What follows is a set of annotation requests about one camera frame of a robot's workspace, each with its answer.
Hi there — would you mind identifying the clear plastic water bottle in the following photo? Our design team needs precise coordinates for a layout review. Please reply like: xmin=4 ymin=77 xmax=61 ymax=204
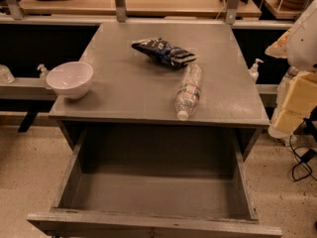
xmin=175 ymin=63 xmax=203 ymax=121

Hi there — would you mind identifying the right soap pump bottle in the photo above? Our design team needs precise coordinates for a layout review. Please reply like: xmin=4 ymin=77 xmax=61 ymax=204
xmin=249 ymin=59 xmax=263 ymax=82

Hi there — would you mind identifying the open grey top drawer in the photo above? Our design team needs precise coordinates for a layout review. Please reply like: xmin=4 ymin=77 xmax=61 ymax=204
xmin=27 ymin=125 xmax=282 ymax=238

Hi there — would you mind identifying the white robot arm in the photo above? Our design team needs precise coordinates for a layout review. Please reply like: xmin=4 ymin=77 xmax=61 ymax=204
xmin=264 ymin=0 xmax=317 ymax=139

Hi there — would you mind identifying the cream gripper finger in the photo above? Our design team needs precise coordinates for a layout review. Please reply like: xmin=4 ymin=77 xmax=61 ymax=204
xmin=264 ymin=30 xmax=291 ymax=59

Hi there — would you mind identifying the soap pump bottle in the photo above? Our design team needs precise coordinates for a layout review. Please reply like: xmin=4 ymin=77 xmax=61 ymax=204
xmin=249 ymin=59 xmax=263 ymax=82
xmin=37 ymin=63 xmax=50 ymax=89

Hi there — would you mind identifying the left metal bench rail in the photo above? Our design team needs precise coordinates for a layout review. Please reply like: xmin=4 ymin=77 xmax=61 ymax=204
xmin=0 ymin=77 xmax=56 ymax=101

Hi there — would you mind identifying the white bowl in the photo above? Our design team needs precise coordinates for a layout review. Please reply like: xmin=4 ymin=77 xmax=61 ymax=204
xmin=47 ymin=61 xmax=93 ymax=99

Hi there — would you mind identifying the black floor cable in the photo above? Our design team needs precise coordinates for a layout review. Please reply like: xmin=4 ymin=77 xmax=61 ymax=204
xmin=288 ymin=119 xmax=317 ymax=182

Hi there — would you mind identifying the wooden background shelf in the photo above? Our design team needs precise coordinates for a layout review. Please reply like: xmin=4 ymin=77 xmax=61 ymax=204
xmin=18 ymin=0 xmax=263 ymax=19

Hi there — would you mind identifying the grey cabinet with top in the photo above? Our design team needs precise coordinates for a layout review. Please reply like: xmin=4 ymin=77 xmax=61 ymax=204
xmin=49 ymin=21 xmax=271 ymax=161

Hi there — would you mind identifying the blue chip bag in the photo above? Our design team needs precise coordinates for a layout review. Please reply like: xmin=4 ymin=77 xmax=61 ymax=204
xmin=131 ymin=38 xmax=197 ymax=69

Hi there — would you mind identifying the left soap pump bottle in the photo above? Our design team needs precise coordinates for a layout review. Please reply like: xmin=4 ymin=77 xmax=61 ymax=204
xmin=37 ymin=63 xmax=50 ymax=89

